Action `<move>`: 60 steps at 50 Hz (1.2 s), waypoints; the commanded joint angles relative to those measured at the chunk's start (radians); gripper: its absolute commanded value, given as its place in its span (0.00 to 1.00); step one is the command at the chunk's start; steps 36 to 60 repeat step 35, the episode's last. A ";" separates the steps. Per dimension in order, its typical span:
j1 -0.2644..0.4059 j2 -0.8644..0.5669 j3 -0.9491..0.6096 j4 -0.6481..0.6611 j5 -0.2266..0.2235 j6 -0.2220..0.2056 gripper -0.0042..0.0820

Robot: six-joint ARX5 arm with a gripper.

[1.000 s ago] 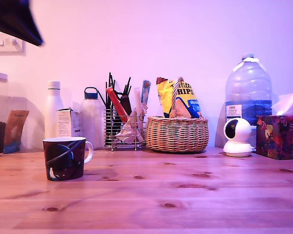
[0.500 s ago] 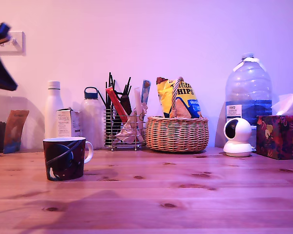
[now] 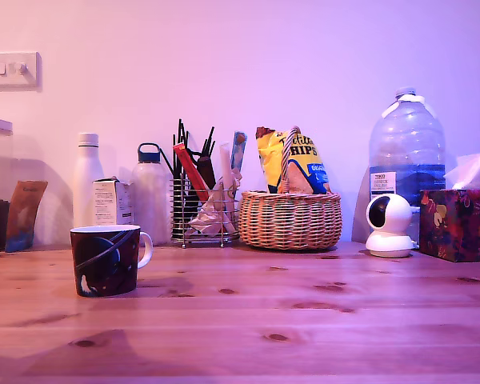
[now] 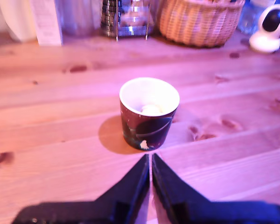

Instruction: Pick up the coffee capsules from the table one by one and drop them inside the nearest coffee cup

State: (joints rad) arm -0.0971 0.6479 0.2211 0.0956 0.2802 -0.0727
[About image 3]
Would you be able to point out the white wrapped straw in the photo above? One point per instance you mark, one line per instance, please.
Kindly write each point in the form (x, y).
(225, 164)

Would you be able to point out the crumpled clear wrapper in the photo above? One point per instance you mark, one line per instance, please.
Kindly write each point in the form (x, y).
(208, 216)

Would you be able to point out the dark brown stick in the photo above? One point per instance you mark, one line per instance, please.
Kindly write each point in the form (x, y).
(205, 170)

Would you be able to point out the blue white sachet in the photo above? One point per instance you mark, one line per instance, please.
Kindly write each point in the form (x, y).
(237, 148)

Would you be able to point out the wicker basket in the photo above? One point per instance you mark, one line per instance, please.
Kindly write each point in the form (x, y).
(288, 220)

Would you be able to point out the red sachet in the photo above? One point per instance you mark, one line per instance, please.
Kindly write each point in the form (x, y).
(188, 168)

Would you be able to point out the yellow tortilla chips bag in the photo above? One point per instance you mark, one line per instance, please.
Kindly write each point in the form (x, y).
(304, 160)

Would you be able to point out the clear bottle blue cap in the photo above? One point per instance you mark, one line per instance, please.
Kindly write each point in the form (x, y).
(150, 192)

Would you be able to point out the white carton box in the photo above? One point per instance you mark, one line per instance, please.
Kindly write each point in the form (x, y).
(112, 202)

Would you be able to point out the dark planet print mug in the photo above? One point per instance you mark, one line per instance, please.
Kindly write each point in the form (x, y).
(104, 264)

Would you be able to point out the white metal bottle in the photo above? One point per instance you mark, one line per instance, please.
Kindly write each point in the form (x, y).
(86, 168)

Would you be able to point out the large clear water bottle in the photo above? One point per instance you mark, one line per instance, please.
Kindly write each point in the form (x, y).
(404, 140)

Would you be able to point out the orange brown pouch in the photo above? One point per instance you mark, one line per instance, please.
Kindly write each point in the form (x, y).
(22, 216)

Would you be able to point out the floral tissue box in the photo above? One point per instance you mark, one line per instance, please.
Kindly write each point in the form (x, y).
(460, 224)

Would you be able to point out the white tissue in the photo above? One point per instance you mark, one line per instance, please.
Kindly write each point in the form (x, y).
(470, 170)

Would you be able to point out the small white round camera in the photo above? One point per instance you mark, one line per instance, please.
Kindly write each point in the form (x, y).
(388, 240)

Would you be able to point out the white light switch plate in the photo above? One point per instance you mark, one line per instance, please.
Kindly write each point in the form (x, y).
(12, 72)

